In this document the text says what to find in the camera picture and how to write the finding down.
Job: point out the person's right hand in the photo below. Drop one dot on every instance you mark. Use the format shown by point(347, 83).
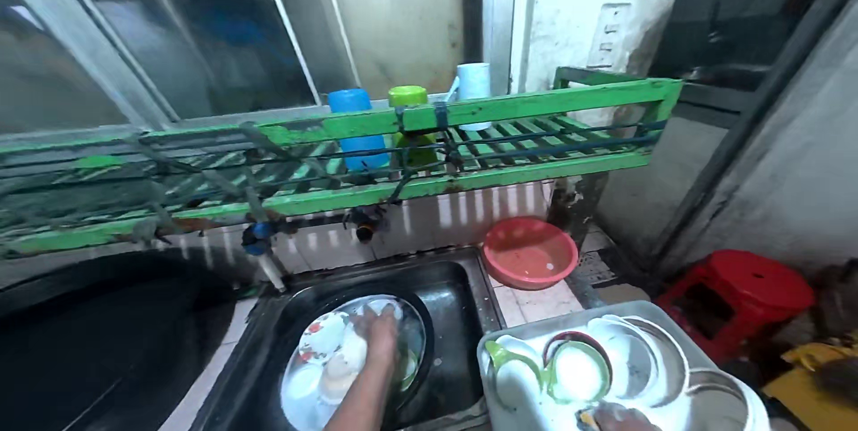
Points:
point(623, 419)

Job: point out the person's left hand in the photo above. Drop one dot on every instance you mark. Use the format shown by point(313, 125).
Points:
point(375, 327)

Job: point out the person's left fingers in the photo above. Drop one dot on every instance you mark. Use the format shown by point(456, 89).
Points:
point(387, 312)

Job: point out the yellow sponge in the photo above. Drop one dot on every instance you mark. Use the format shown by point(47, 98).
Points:
point(588, 419)

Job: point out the person's left forearm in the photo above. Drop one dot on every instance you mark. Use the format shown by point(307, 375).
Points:
point(365, 391)

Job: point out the black round basin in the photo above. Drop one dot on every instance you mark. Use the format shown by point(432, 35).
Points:
point(424, 324)

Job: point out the green bowl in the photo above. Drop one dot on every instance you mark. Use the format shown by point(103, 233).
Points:
point(409, 371)

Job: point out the white plate with red flowers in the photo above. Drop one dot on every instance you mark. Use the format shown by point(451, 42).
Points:
point(325, 337)

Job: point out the metal kitchen sink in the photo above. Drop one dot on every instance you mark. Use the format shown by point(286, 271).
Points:
point(459, 344)

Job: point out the black pipe outlet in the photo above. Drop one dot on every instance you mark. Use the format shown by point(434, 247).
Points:
point(364, 231)

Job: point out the large white plate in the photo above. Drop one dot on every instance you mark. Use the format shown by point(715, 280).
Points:
point(298, 384)

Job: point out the white tap with blue valve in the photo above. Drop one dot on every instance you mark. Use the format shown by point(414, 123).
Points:
point(270, 272)

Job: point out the red round plastic basin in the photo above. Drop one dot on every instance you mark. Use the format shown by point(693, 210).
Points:
point(529, 257)

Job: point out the dark red bowl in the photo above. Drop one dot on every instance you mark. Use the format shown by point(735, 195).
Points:
point(570, 337)

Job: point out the green-rimmed white cup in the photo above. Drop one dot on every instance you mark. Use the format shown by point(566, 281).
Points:
point(580, 373)

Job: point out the blue plastic cup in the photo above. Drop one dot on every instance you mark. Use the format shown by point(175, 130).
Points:
point(350, 101)

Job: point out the lime green plastic cup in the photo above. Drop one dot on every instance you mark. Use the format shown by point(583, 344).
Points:
point(409, 94)

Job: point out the light blue plastic mug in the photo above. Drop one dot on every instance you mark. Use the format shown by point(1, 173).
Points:
point(474, 79)

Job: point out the green wooden slatted rack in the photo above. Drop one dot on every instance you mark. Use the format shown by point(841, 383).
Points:
point(536, 104)

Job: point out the large black tub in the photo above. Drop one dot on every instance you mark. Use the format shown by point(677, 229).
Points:
point(100, 350)

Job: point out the white round container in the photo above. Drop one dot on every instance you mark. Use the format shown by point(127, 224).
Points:
point(720, 411)

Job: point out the red plastic stool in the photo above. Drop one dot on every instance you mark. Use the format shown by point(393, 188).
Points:
point(757, 283)

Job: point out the yellow cloth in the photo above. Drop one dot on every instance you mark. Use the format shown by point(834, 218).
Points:
point(814, 381)

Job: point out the dark framed glass door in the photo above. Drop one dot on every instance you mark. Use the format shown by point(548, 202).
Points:
point(720, 36)

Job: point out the sliding window with metal frame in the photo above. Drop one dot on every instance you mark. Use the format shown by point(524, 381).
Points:
point(402, 15)

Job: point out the white wall switch panel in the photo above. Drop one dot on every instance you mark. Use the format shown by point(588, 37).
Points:
point(609, 36)

